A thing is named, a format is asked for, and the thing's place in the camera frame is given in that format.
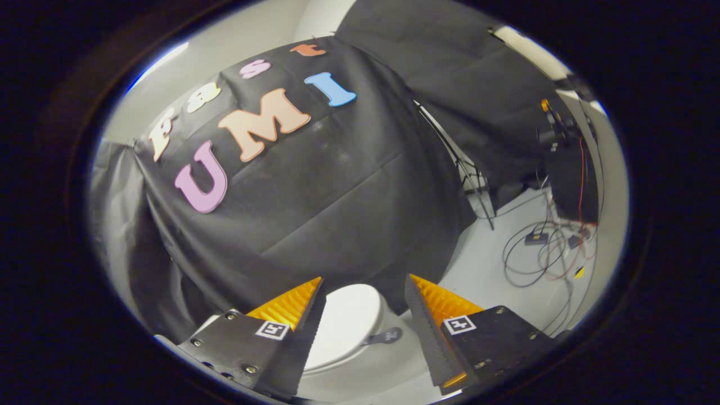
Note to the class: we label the black tripod stand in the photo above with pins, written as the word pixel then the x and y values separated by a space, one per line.
pixel 462 164

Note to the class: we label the small black adapter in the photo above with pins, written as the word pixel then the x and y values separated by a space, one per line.
pixel 536 238

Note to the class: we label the black equipment box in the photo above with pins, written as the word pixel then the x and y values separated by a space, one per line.
pixel 568 180

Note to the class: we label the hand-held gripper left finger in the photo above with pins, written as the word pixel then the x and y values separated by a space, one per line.
pixel 301 343

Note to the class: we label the black backdrop cloth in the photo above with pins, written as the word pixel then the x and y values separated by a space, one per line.
pixel 337 197

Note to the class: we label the dark lid lifter tab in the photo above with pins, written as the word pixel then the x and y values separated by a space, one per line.
pixel 388 336

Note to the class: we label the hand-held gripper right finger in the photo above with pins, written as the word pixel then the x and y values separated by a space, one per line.
pixel 430 337

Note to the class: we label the white toilet body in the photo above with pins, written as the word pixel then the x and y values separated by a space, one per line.
pixel 371 374

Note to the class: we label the small yellow tag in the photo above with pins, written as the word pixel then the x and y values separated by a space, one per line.
pixel 579 273

